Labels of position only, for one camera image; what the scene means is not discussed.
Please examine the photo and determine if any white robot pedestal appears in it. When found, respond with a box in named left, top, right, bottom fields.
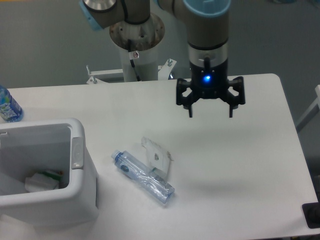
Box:
left=86, top=13, right=177, bottom=85

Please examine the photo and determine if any black clamp at table edge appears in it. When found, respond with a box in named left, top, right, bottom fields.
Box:
left=302, top=202, right=320, bottom=229

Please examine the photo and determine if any crushed clear plastic bottle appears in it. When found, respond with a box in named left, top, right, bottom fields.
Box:
left=111, top=150, right=175, bottom=204

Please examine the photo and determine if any black cable on pedestal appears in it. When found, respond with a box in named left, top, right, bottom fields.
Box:
left=127, top=38, right=142, bottom=82

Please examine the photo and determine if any white trash can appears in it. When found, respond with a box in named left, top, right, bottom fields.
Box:
left=0, top=118, right=99, bottom=226

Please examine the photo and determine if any white frame at right edge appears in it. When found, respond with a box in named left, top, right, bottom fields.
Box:
left=295, top=84, right=320, bottom=133

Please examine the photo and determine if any blue labelled water bottle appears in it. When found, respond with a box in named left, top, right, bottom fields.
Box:
left=0, top=85, right=24, bottom=123

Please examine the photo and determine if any clear plastic wrapper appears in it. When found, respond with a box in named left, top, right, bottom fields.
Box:
left=141, top=136, right=173, bottom=180

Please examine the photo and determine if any white trash in can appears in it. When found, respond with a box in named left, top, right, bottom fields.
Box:
left=24, top=169, right=64, bottom=193

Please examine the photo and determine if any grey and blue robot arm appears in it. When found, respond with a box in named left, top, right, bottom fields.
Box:
left=79, top=0, right=246, bottom=111

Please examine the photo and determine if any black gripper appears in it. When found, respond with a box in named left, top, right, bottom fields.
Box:
left=176, top=59, right=246, bottom=118

